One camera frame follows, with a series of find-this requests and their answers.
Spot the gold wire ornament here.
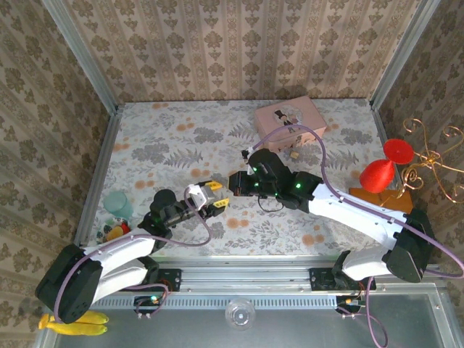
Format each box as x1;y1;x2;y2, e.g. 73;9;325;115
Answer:
397;117;464;204

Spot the yellow toy banana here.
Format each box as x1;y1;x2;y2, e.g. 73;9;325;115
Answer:
38;313;109;336
78;310;109;325

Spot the wooden board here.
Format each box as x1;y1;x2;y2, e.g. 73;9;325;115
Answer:
349;186;414;215

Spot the red hourglass shaped object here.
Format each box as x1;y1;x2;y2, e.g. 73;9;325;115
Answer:
359;138;415;194

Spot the pink tin box with couple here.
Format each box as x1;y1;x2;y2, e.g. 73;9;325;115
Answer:
253;96;328;152

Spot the clear drinking glass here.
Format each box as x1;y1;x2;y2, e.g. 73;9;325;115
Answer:
224;296;256;331

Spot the slotted metal cable duct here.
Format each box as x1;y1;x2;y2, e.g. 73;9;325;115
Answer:
96;294;340;310

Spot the small circuit board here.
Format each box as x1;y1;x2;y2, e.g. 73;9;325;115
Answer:
133;295;162;315
335;295;365;315

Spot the small red yellow toy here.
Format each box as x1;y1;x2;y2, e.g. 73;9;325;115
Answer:
96;216;132;243

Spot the teal glass cup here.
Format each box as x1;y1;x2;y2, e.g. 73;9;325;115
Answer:
104;191;134;221

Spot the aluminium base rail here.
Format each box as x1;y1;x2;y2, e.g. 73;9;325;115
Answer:
155;255;442;293

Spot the aluminium frame post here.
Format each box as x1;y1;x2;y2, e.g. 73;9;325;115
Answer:
40;0;120;115
369;0;442;108

